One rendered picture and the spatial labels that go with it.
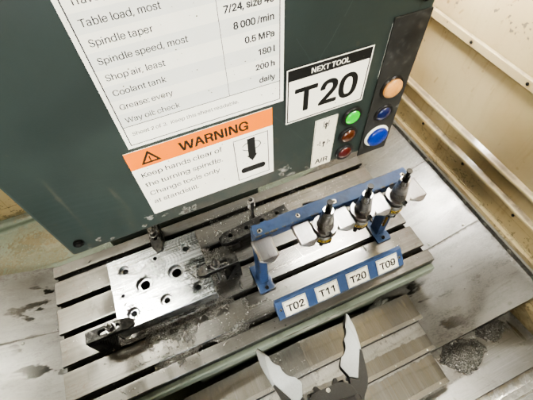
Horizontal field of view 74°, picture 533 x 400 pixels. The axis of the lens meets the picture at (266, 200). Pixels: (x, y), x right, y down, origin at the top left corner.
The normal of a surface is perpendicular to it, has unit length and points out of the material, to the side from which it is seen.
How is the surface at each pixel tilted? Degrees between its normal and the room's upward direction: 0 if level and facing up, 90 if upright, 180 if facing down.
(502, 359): 17
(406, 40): 90
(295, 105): 90
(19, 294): 24
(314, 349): 7
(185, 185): 90
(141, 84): 90
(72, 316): 0
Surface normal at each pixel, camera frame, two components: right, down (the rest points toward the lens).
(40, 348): 0.34, -0.65
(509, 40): -0.92, 0.34
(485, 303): -0.40, -0.37
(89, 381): -0.03, -0.56
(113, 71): 0.40, 0.76
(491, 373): -0.14, -0.76
